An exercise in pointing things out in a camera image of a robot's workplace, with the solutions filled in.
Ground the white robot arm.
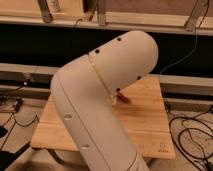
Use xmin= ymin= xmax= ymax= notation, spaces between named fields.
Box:
xmin=51 ymin=31 xmax=158 ymax=171

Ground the wooden table board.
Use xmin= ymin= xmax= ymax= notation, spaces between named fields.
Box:
xmin=31 ymin=77 xmax=175 ymax=159

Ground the brown wooden spoon handle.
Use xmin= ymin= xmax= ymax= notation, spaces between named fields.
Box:
xmin=117 ymin=92 xmax=131 ymax=103

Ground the black cable on floor left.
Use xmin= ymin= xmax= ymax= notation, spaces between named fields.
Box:
xmin=0 ymin=96 xmax=40 ymax=151

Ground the black cable on floor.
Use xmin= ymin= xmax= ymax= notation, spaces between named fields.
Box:
xmin=0 ymin=96 xmax=40 ymax=151
xmin=168 ymin=104 xmax=213 ymax=171

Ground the black cable on floor right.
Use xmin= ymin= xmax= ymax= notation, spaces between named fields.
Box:
xmin=168 ymin=104 xmax=213 ymax=171

